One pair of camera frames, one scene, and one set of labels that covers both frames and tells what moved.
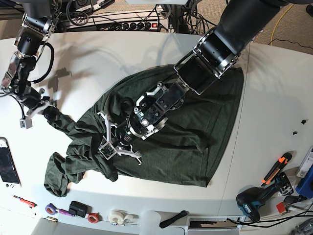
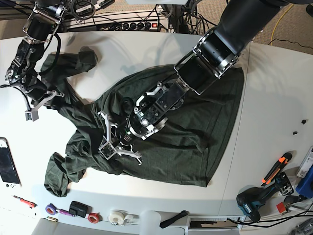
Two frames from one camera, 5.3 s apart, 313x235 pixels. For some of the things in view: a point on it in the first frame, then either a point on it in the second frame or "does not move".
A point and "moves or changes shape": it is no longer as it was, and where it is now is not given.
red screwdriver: (26, 202) does not move
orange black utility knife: (283, 160) does not move
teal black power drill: (250, 197) does not move
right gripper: (121, 137) does not move
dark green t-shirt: (186, 151) moves or changes shape
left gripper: (33, 99) → (37, 90)
